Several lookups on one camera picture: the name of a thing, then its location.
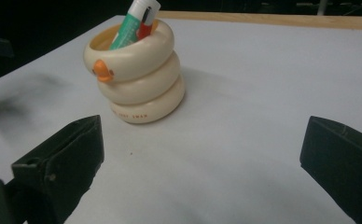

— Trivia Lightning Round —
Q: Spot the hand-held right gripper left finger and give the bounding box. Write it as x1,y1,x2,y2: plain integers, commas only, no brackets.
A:
11,115,104,224

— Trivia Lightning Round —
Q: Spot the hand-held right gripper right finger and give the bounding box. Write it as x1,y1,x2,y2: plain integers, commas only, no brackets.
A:
299,116,362,224

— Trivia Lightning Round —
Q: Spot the cream ringed duck pen holder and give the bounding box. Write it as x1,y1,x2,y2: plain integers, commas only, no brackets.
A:
83,18,187,125

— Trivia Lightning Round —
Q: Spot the green glue stick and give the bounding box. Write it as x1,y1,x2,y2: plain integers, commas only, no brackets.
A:
108,0,161,50

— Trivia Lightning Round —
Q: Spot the red pen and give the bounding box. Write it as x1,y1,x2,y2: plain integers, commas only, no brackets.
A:
136,6,155,41

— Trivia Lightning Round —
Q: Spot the white metal stand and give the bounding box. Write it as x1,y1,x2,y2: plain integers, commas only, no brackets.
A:
317,0,329,16

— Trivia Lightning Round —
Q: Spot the wooden table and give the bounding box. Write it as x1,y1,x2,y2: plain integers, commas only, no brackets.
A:
155,10,362,32

